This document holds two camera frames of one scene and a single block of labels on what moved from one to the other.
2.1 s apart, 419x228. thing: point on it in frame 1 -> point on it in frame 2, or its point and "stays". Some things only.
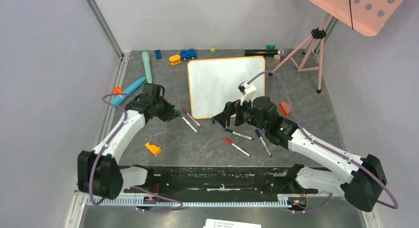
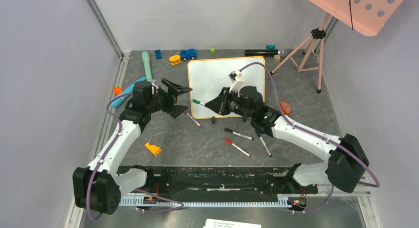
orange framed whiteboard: x=213 y=82 stays
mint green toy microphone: x=146 y=58 stays
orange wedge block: x=154 y=149 stays
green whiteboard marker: x=188 y=123 -> x=197 y=102
